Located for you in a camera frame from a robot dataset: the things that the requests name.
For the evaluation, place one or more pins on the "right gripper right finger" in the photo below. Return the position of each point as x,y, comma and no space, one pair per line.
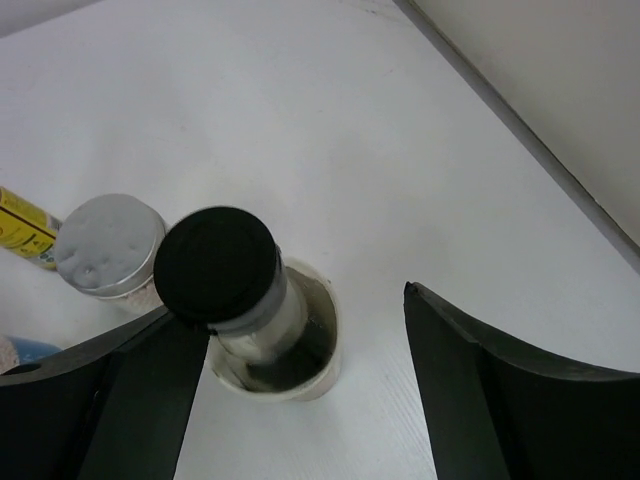
497,407

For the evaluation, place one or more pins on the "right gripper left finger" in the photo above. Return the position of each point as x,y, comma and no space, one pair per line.
113,407

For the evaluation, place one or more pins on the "silver-lid shaker jar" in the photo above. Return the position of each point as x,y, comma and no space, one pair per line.
106,249
24,355

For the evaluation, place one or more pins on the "tall dark sauce bottle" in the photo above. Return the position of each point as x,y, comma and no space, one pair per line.
273,323

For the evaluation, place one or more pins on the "small yellow bottle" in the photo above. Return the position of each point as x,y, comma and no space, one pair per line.
28,231

